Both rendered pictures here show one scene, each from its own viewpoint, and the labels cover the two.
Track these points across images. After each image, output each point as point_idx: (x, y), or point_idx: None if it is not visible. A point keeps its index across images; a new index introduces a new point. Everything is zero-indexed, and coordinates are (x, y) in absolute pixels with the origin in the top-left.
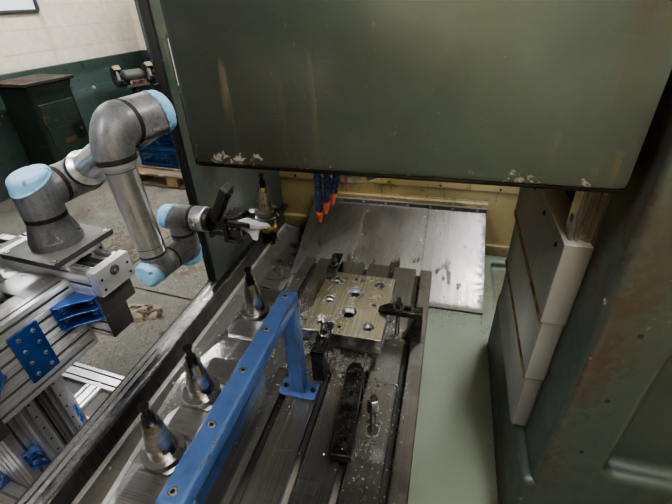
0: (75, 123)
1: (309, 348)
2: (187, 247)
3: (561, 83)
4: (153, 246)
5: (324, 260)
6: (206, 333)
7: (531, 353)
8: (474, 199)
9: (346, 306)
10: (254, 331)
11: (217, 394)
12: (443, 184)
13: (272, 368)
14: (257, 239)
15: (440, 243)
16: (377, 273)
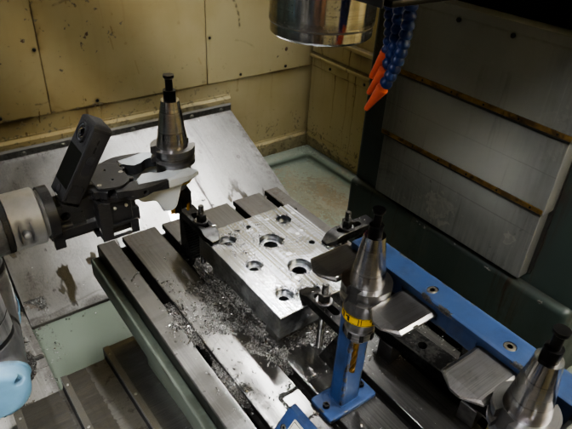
0: None
1: (280, 347)
2: (8, 296)
3: None
4: (1, 313)
5: (133, 237)
6: None
7: (552, 184)
8: (214, 95)
9: (287, 261)
10: (416, 306)
11: None
12: (174, 84)
13: (275, 405)
14: (175, 206)
15: (208, 163)
16: (225, 217)
